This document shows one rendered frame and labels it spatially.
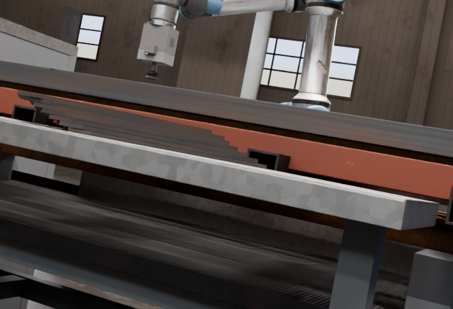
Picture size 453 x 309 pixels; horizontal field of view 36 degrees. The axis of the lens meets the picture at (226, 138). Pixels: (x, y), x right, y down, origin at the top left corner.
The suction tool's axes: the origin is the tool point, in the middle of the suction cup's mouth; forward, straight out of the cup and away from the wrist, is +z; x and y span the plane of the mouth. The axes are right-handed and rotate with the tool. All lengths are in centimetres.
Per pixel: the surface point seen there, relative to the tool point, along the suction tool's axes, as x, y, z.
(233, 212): 7.1, 29.6, 32.2
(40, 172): 36, -58, 36
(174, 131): -88, 55, 15
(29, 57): 18, -58, -3
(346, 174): -73, 76, 17
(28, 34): 15, -58, -10
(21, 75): -71, 13, 10
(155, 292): -70, 48, 41
